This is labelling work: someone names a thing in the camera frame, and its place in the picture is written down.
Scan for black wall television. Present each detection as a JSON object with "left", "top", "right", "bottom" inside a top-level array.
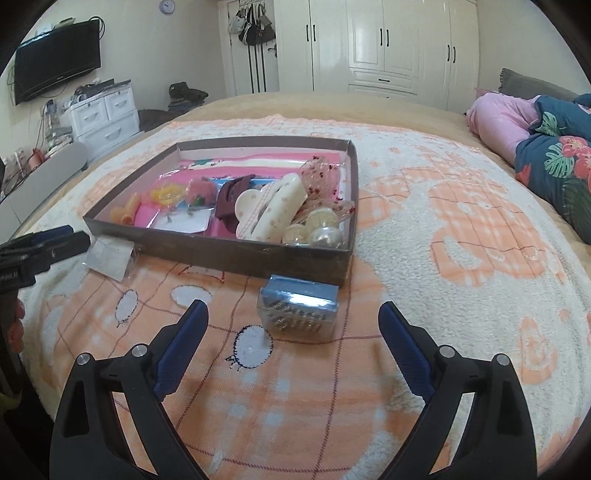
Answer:
[{"left": 10, "top": 19, "right": 103, "bottom": 106}]

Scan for clear pink-beaded hair clip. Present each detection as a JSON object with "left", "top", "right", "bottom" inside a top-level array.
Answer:
[{"left": 297, "top": 156, "right": 356, "bottom": 228}]

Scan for cream hair claw clip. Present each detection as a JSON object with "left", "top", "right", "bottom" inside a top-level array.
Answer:
[{"left": 234, "top": 172, "right": 310, "bottom": 243}]

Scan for black set-top box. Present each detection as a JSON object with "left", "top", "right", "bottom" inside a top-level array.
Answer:
[{"left": 74, "top": 79, "right": 133, "bottom": 100}]

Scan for yellow hair tie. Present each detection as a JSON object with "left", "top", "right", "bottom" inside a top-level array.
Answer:
[{"left": 150, "top": 182, "right": 188, "bottom": 206}]

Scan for clear box of hair pins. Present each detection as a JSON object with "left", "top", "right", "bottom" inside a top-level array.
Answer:
[{"left": 256, "top": 274, "right": 341, "bottom": 345}]

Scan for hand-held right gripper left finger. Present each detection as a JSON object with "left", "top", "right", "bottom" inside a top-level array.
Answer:
[{"left": 48, "top": 298, "right": 210, "bottom": 480}]

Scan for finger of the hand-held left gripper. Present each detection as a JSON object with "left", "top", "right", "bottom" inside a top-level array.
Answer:
[
  {"left": 10, "top": 224, "right": 75, "bottom": 251},
  {"left": 27, "top": 231, "right": 91, "bottom": 274}
]

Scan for hanging bags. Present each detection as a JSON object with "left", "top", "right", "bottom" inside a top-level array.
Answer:
[{"left": 228, "top": 2, "right": 276, "bottom": 46}]

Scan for pink fuzzy hair clip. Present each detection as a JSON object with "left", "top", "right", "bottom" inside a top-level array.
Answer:
[{"left": 185, "top": 178, "right": 218, "bottom": 206}]

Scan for clear plastic packet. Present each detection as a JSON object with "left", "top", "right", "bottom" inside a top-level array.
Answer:
[{"left": 86, "top": 236, "right": 136, "bottom": 282}]

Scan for grey pillow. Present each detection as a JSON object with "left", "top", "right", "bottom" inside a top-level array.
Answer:
[{"left": 498, "top": 68, "right": 583, "bottom": 100}]

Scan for dark cloth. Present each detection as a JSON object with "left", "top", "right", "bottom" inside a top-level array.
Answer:
[{"left": 138, "top": 109, "right": 172, "bottom": 133}]

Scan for small white earring card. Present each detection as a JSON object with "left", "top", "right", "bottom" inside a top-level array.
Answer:
[{"left": 150, "top": 211, "right": 213, "bottom": 236}]

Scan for white wardrobe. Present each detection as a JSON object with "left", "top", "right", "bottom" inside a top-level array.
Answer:
[{"left": 274, "top": 0, "right": 481, "bottom": 112}]

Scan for person's left hand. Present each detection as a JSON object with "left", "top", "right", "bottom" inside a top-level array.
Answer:
[{"left": 10, "top": 299, "right": 27, "bottom": 354}]

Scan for orange and white printed blanket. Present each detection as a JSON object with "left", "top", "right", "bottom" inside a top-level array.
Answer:
[{"left": 18, "top": 114, "right": 591, "bottom": 480}]

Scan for pearl hair clip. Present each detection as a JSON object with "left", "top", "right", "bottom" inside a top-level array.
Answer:
[{"left": 281, "top": 208, "right": 346, "bottom": 251}]

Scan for white drawer cabinet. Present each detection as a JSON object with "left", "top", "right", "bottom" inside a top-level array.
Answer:
[{"left": 69, "top": 85, "right": 140, "bottom": 151}]

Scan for brown cardboard tray box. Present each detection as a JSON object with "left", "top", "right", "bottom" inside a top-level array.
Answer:
[{"left": 82, "top": 137, "right": 359, "bottom": 288}]

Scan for dark red hair claw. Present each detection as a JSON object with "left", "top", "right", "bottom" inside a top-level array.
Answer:
[{"left": 214, "top": 174, "right": 257, "bottom": 234}]

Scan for pink pillow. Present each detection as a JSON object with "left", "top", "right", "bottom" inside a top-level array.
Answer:
[{"left": 465, "top": 91, "right": 546, "bottom": 168}]

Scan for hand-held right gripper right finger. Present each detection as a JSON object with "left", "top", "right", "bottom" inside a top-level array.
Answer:
[{"left": 377, "top": 300, "right": 539, "bottom": 480}]

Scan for black bag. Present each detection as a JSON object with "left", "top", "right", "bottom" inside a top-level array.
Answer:
[{"left": 167, "top": 81, "right": 210, "bottom": 112}]

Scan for white door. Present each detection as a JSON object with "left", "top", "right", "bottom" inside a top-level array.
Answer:
[{"left": 226, "top": 0, "right": 280, "bottom": 96}]

